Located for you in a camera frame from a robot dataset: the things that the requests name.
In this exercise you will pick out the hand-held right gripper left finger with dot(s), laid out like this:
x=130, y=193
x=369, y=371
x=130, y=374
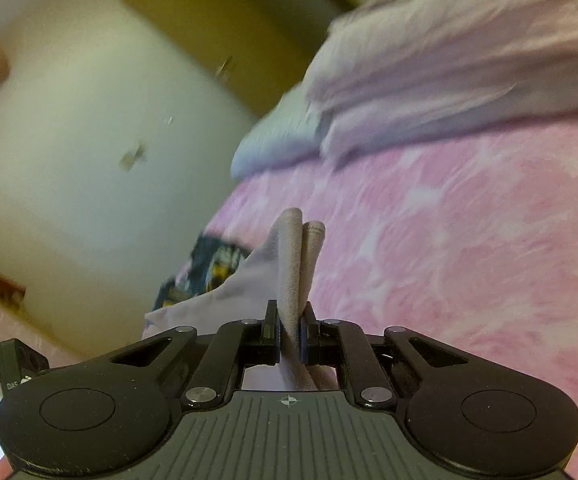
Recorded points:
x=271, y=330

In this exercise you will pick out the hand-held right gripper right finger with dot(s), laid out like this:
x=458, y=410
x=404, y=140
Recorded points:
x=306, y=347

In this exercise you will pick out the grey t-shirt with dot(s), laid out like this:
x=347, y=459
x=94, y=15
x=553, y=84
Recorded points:
x=291, y=270

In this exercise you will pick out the dark printed cloth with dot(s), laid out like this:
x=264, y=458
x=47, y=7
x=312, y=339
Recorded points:
x=214, y=260

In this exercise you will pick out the pink floral blanket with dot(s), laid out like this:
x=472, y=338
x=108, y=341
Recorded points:
x=444, y=240

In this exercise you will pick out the light blue pillow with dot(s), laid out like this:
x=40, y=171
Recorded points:
x=274, y=140

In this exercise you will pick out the wooden door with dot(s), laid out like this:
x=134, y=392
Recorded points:
x=229, y=15

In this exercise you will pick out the pale pink folded quilt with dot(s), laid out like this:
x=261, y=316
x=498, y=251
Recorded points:
x=444, y=60

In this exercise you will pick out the small wall hook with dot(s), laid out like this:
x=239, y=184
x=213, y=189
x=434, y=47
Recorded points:
x=134, y=156

